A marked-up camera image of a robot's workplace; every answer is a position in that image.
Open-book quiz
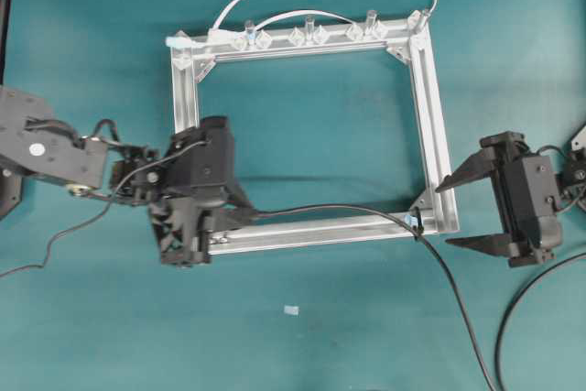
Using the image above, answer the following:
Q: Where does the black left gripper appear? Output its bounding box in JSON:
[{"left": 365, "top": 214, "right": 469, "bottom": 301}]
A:
[{"left": 148, "top": 127, "right": 257, "bottom": 267}]

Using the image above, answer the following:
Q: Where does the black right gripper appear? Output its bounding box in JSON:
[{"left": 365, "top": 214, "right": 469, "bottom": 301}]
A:
[{"left": 435, "top": 131, "right": 563, "bottom": 267}]

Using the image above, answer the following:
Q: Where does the black wire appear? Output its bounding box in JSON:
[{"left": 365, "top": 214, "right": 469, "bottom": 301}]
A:
[{"left": 254, "top": 203, "right": 498, "bottom": 391}]

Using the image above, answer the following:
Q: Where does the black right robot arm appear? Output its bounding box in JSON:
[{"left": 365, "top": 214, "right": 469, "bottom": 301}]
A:
[{"left": 436, "top": 131, "right": 585, "bottom": 267}]

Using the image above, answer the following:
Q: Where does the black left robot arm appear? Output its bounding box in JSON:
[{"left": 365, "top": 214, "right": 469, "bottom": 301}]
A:
[{"left": 1, "top": 87, "right": 256, "bottom": 267}]

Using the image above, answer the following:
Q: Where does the small blue tape piece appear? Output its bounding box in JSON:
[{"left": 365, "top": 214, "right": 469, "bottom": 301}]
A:
[{"left": 283, "top": 305, "right": 299, "bottom": 316}]

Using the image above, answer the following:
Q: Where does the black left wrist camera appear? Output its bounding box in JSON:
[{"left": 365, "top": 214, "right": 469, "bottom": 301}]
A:
[{"left": 191, "top": 116, "right": 235, "bottom": 202}]

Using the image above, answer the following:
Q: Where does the black left camera cable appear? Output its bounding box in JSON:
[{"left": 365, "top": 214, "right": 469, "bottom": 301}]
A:
[{"left": 0, "top": 134, "right": 212, "bottom": 278}]

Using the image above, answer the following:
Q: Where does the aluminium extrusion frame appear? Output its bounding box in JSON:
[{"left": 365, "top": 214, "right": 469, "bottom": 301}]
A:
[{"left": 165, "top": 10, "right": 460, "bottom": 255}]

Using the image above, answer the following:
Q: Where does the metal post with blue tape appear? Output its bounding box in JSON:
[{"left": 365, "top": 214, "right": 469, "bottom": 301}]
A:
[{"left": 244, "top": 20, "right": 256, "bottom": 49}]

